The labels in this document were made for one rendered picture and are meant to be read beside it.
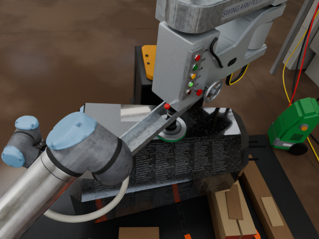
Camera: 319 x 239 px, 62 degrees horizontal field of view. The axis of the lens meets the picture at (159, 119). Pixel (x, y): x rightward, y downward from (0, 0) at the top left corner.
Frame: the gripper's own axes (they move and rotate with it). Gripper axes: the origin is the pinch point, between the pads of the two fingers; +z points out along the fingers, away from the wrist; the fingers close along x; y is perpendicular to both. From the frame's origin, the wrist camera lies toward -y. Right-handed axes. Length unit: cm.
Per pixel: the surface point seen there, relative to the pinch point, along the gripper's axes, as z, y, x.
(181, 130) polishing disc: -5, -56, 63
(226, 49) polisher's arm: -60, -69, 72
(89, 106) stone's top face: 1, -54, -1
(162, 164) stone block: 11, -37, 59
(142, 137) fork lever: -11, -34, 43
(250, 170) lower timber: 67, -108, 135
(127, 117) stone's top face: 0, -55, 27
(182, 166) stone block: 12, -41, 72
